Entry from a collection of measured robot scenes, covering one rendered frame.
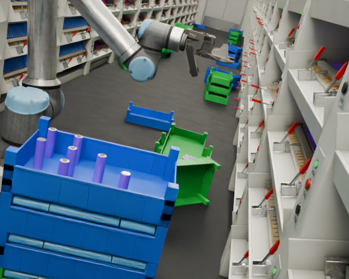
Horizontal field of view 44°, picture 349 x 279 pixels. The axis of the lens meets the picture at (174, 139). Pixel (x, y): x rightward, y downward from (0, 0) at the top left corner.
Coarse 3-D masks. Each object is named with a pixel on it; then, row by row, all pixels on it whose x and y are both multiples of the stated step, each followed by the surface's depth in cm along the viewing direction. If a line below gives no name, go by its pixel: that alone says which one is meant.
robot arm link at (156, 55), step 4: (140, 44) 164; (144, 48) 163; (148, 48) 162; (148, 52) 163; (152, 52) 163; (156, 52) 164; (160, 52) 165; (156, 56) 164; (160, 56) 168; (156, 60) 164; (156, 68) 162; (156, 72) 170
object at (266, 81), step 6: (264, 78) 193; (270, 78) 193; (276, 78) 192; (264, 84) 194; (270, 84) 193; (264, 96) 175; (270, 96) 174; (264, 108) 155; (270, 108) 136; (264, 114) 151; (264, 120) 151
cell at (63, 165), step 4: (60, 160) 76; (64, 160) 76; (68, 160) 77; (60, 164) 76; (64, 164) 76; (68, 164) 76; (60, 168) 76; (64, 168) 76; (68, 168) 77; (60, 172) 76; (64, 172) 77
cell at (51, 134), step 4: (48, 128) 88; (52, 128) 88; (56, 128) 89; (48, 132) 88; (52, 132) 88; (56, 132) 89; (48, 136) 88; (52, 136) 88; (48, 140) 89; (52, 140) 89; (48, 144) 89; (52, 144) 89; (48, 148) 89; (52, 148) 89; (48, 152) 89; (52, 152) 90; (44, 156) 90; (48, 156) 90; (52, 156) 90
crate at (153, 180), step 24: (48, 120) 89; (24, 144) 82; (72, 144) 92; (96, 144) 92; (120, 144) 93; (24, 168) 73; (48, 168) 86; (120, 168) 94; (144, 168) 94; (168, 168) 92; (24, 192) 75; (48, 192) 75; (72, 192) 74; (96, 192) 74; (120, 192) 74; (144, 192) 86; (168, 192) 74; (120, 216) 76; (144, 216) 76; (168, 216) 76
